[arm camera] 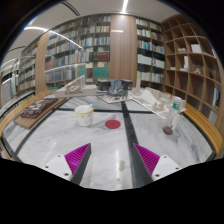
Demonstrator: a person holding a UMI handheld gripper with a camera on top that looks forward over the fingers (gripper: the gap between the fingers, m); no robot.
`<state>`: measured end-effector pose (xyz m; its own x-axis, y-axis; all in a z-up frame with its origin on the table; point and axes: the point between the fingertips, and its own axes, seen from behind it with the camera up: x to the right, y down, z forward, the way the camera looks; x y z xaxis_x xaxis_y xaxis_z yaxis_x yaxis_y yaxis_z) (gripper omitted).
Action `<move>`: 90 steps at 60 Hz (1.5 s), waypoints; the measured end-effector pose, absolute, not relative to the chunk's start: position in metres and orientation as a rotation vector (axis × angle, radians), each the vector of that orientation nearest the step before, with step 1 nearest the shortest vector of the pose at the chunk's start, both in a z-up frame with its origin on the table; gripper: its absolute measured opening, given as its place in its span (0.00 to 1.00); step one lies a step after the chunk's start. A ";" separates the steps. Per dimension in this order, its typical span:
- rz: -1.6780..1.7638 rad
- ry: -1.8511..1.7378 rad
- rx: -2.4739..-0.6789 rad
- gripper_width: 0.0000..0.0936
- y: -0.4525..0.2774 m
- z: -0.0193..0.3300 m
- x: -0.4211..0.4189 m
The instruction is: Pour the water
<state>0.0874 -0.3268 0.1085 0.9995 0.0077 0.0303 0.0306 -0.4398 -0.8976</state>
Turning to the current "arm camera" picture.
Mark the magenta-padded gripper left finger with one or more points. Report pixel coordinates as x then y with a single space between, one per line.
77 156

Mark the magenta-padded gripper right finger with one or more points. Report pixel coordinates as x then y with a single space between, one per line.
148 158

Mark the clear bottle with green label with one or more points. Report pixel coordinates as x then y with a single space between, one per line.
174 115

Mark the white cup with yellow rim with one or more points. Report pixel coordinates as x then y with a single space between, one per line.
84 118

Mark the flat round red coaster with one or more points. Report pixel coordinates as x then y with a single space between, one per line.
112 124

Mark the light blue spoon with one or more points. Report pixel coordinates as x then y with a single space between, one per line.
90 107

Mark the large white terraced architectural model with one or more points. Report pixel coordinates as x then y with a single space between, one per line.
151 100

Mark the white architectural model with ramp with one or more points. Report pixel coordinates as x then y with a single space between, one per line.
75 89

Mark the flat white site model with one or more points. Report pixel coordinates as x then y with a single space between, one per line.
113 98

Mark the dark grey building model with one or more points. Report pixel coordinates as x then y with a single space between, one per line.
115 86

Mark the wooden cubby shelf unit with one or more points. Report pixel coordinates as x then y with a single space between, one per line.
193 70

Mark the tall bookshelf full of books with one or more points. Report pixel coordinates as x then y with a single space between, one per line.
90 50

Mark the straight ceiling light strip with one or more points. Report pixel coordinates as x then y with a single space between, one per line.
124 6

